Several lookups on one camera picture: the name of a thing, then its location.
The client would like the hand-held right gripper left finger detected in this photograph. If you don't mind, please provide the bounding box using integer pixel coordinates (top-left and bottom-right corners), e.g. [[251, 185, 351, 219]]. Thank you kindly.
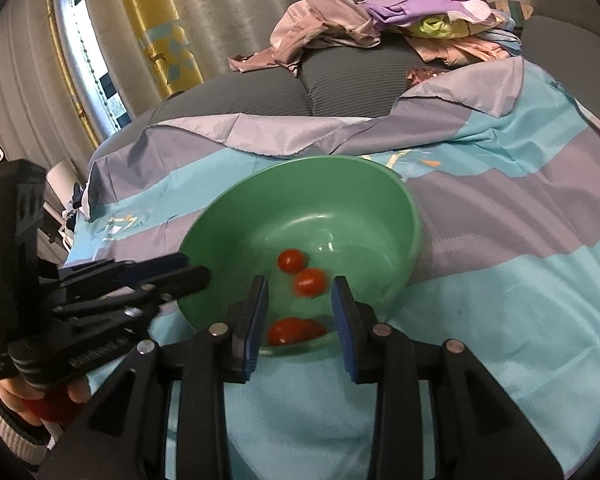
[[37, 275, 271, 480]]

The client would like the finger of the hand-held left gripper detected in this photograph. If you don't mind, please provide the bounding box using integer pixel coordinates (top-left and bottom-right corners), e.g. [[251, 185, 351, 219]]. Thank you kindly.
[[55, 265, 212, 323], [57, 252, 191, 293]]

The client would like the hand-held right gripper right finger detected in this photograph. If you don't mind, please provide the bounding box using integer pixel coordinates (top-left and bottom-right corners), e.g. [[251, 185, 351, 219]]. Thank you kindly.
[[330, 276, 566, 480]]

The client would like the green plastic bowl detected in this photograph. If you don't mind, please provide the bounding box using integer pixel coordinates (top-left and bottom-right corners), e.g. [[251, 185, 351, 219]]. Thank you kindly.
[[177, 156, 424, 357]]

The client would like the person's left forearm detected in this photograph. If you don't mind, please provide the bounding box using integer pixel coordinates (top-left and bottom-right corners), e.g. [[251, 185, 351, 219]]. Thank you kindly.
[[0, 382, 58, 468]]

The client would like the person's left hand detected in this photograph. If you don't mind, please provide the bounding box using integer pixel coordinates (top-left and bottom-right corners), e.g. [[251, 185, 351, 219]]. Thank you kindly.
[[0, 376, 92, 426]]

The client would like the pile of clutter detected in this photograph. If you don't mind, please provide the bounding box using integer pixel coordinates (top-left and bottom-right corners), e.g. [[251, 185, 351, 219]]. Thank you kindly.
[[42, 157, 90, 253]]

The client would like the grey curtain with yellow trim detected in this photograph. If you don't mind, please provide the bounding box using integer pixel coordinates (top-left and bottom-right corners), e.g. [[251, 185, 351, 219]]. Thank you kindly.
[[0, 0, 103, 173]]

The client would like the blue grey printed cloth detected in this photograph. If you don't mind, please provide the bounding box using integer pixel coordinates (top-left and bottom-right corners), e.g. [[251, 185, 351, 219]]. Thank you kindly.
[[62, 55, 600, 480]]

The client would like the window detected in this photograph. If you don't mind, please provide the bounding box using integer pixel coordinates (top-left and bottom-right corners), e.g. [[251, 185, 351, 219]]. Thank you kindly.
[[49, 0, 132, 142]]

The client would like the grey sofa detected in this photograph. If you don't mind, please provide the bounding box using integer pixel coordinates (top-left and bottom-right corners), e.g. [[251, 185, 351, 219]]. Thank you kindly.
[[87, 0, 600, 171]]

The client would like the yellow printed curtain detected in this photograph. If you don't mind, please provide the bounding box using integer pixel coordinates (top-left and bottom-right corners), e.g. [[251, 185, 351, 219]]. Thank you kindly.
[[116, 0, 205, 99]]

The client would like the reddish floral cloth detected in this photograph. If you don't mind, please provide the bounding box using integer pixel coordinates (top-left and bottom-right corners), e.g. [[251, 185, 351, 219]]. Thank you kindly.
[[405, 66, 447, 89]]

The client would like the pinkish grey garment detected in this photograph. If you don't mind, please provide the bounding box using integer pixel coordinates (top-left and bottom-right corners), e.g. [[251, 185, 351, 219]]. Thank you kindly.
[[228, 0, 384, 77]]

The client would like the pink garment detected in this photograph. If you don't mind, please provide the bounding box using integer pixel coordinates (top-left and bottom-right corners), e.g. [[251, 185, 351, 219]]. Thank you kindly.
[[409, 35, 507, 67]]

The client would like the yellow green cloth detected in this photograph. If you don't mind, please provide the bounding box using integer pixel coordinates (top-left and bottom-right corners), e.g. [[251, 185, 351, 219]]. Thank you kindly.
[[411, 16, 469, 40]]

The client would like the light blue cloth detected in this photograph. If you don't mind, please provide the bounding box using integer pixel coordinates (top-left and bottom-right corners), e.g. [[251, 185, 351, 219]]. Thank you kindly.
[[480, 24, 524, 57]]

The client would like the purple cloth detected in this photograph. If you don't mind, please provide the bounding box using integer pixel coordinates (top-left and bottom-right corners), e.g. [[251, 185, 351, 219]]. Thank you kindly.
[[357, 0, 506, 29]]

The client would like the dark striped cloth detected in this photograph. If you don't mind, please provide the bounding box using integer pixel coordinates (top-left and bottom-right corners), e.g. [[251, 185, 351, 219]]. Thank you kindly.
[[504, 2, 534, 29]]

